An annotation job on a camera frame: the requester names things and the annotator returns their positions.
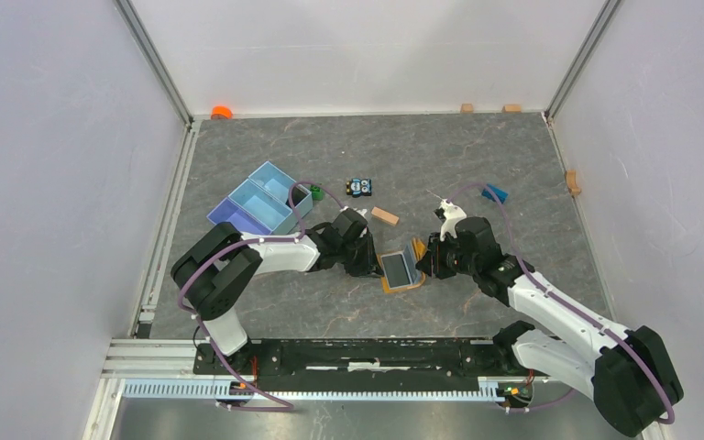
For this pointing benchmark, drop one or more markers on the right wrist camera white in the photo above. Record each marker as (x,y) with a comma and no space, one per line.
(450,215)

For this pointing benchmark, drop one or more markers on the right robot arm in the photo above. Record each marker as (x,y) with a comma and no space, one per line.
(628,374)

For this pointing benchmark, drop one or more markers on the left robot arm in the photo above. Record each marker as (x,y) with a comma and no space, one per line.
(213,274)

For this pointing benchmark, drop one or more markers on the curved wooden piece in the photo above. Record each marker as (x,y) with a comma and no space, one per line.
(571,178)

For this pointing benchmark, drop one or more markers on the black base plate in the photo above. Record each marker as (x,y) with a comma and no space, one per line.
(375,364)

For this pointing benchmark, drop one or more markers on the green toy brick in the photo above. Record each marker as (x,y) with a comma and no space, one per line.
(317,193)

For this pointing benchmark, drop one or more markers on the blue toy brick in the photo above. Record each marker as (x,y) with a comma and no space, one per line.
(494,194)

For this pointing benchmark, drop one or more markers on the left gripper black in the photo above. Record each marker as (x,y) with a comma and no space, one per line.
(368,267)

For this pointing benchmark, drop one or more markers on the aluminium frame rail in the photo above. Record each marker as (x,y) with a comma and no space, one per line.
(149,359)

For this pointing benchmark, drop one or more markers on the light blue cable duct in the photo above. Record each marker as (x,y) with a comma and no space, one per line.
(227,390)

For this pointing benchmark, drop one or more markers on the orange round cap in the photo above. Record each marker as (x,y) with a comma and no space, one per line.
(221,112)

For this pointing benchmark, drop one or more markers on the blue three-compartment tray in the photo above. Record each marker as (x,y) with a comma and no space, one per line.
(260,205)

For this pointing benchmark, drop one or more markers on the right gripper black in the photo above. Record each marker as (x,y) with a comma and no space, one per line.
(431,262)

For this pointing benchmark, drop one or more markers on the orange card holder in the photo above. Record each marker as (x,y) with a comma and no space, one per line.
(413,252)

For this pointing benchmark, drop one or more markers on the small toy car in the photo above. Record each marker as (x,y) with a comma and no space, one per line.
(357,187)

